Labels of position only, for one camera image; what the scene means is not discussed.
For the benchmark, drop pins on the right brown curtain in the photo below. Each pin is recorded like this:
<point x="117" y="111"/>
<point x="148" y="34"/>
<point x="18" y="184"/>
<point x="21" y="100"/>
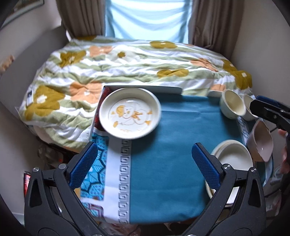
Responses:
<point x="215" y="25"/>

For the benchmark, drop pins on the white remote control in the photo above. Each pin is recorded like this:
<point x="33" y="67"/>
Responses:
<point x="29" y="98"/>

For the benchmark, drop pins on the large yellow duck plate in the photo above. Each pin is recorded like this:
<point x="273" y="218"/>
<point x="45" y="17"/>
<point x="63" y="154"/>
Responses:
<point x="215" y="151"/>

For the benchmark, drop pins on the teal patterned tablecloth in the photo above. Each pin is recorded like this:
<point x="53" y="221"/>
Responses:
<point x="154" y="179"/>

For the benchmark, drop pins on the grey headboard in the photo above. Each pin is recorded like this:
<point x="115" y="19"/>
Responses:
<point x="15" y="80"/>

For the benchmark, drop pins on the framed houses picture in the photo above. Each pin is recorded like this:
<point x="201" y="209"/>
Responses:
<point x="11" y="10"/>

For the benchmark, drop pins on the light blue window cloth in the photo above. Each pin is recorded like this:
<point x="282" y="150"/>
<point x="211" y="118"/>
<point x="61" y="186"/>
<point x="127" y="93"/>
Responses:
<point x="148" y="20"/>

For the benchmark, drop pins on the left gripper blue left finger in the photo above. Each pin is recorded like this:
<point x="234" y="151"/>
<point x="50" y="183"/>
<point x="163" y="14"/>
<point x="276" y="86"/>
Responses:
<point x="51" y="205"/>

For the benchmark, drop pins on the red packet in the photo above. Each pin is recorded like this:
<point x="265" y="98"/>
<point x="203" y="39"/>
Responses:
<point x="27" y="176"/>

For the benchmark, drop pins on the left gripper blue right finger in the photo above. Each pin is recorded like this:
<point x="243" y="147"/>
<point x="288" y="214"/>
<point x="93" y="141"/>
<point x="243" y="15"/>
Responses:
<point x="238" y="205"/>

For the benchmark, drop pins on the person's right hand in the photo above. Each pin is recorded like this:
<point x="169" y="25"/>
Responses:
<point x="285" y="165"/>

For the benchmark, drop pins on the small beige toy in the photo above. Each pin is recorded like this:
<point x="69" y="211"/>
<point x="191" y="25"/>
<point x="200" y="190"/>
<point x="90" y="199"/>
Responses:
<point x="6" y="64"/>

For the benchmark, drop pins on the floral duvet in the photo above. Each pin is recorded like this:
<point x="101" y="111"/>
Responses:
<point x="67" y="87"/>

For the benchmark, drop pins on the left brown curtain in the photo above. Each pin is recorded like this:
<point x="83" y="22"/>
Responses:
<point x="82" y="18"/>

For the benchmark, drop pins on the small white duck plate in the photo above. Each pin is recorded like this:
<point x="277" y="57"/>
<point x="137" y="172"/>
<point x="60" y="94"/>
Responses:
<point x="130" y="113"/>

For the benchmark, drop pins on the brown curtain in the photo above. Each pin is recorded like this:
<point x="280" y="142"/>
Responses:
<point x="82" y="18"/>
<point x="215" y="25"/>

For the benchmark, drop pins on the cream bowl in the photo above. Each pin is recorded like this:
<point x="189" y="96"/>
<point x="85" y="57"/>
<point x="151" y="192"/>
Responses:
<point x="232" y="105"/>

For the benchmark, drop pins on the white bowl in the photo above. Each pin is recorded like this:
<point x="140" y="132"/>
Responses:
<point x="248" y="115"/>

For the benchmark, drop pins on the pink handled bowl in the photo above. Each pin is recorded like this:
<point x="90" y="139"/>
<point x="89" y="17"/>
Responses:
<point x="260" y="142"/>

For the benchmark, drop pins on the grey bed tray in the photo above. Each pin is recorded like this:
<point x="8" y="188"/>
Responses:
<point x="153" y="89"/>

